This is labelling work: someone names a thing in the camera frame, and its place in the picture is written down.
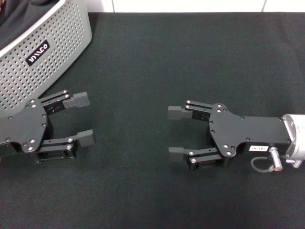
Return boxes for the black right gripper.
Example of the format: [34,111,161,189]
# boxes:
[168,99,291,171]

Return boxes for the black tablecloth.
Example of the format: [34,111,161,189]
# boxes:
[0,11,305,229]

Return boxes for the grey perforated storage basket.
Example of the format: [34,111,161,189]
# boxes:
[0,0,93,119]

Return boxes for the right wrist connector cable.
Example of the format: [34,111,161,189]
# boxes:
[251,146,286,173]

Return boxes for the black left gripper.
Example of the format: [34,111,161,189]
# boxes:
[0,90,96,164]

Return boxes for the black cloth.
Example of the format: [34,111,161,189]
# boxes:
[0,0,58,50]

